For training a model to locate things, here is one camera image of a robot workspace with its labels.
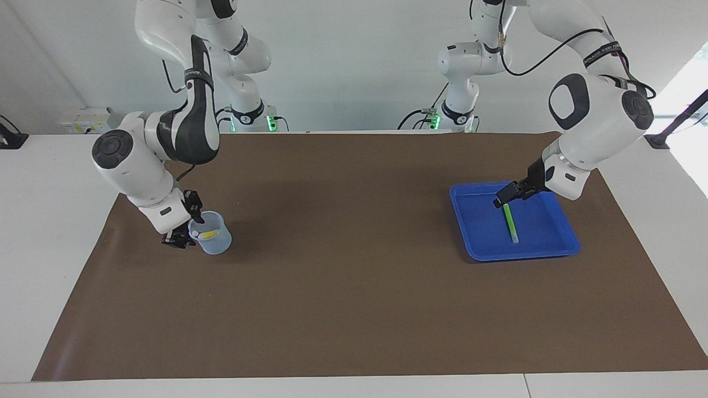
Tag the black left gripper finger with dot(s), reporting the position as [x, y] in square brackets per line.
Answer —
[514, 196]
[508, 193]

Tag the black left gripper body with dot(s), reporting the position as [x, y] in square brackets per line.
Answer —
[537, 177]

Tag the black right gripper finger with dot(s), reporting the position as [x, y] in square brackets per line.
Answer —
[194, 207]
[177, 240]

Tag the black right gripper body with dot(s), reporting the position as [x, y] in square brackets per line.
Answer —
[185, 224]

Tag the yellow pen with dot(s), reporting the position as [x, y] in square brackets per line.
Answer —
[209, 235]

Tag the green pen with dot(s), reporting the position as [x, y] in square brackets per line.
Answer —
[510, 224]

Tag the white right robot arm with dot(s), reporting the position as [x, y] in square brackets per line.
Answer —
[127, 160]

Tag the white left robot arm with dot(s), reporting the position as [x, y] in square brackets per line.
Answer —
[597, 121]

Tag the blue plastic tray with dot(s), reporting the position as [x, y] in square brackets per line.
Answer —
[542, 232]

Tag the translucent plastic cup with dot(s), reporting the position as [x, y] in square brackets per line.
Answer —
[215, 246]

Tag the brown table mat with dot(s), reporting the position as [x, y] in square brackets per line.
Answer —
[354, 304]

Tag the black table clamp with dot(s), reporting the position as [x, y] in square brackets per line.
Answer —
[11, 141]

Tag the black camera stand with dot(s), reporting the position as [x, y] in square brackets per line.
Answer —
[658, 141]

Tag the white wall socket box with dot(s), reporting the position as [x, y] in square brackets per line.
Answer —
[88, 121]

